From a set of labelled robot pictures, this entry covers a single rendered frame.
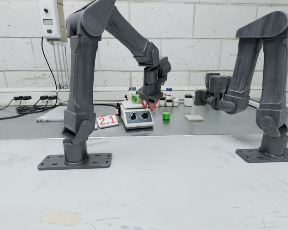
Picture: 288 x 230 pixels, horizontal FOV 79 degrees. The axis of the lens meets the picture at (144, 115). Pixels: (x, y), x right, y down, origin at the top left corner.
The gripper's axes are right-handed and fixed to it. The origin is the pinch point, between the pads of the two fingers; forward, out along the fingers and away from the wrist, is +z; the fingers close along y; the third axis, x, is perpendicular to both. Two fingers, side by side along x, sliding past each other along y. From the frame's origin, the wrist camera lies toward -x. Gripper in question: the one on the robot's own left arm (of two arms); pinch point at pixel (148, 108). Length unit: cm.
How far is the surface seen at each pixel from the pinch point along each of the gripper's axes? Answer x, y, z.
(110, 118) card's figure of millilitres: 9.9, 15.2, 6.9
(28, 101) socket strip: 18, 86, 25
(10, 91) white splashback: 20, 103, 22
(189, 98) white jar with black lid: -44.4, -4.2, 17.9
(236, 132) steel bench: -13.1, -36.7, 3.2
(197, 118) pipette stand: -19.2, -18.4, 9.8
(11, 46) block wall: 5, 110, -4
